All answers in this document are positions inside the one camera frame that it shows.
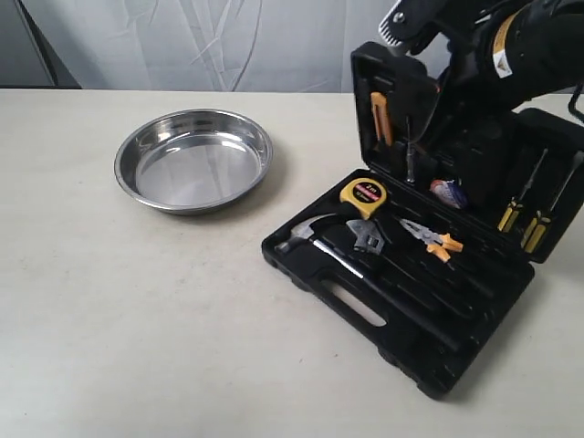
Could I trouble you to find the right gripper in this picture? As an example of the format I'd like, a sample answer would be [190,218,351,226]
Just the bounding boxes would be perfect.
[433,1,497,99]

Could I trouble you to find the black plastic tool case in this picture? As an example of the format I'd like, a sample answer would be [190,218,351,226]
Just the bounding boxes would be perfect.
[261,42,583,400]

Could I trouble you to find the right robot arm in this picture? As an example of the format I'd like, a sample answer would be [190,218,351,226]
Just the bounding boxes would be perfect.
[395,1,583,110]

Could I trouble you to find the orange utility knife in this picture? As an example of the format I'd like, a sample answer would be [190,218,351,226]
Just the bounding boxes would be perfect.
[370,91,393,146]

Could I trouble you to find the voltage tester screwdriver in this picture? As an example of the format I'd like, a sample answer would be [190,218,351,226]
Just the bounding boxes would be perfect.
[405,115,415,184]

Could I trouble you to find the electrical tape roll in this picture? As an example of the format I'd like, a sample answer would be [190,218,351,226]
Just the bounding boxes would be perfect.
[430,180,468,210]

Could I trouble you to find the yellow tape measure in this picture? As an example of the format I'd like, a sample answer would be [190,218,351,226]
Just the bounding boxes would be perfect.
[339,177,389,220]

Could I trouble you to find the white backdrop curtain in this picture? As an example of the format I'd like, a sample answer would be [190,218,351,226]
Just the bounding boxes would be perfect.
[24,0,391,93]

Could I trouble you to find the steel claw hammer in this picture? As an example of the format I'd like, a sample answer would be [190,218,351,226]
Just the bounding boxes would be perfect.
[275,214,462,351]

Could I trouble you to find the round stainless steel pan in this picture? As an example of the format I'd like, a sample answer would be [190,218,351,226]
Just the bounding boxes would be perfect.
[113,109,275,216]

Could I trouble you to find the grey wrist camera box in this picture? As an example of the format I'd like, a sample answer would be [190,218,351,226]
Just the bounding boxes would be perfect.
[378,0,442,57]

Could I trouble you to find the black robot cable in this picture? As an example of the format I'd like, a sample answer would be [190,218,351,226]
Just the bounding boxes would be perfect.
[567,84,584,124]

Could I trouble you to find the short yellow handled screwdriver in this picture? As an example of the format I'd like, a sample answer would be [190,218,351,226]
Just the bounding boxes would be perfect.
[497,148,548,233]

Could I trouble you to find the orange handled pliers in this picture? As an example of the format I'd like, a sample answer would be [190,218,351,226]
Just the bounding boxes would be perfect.
[400,217,496,302]

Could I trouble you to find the long yellow handled screwdriver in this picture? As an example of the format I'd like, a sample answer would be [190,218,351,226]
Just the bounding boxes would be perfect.
[521,151,583,254]

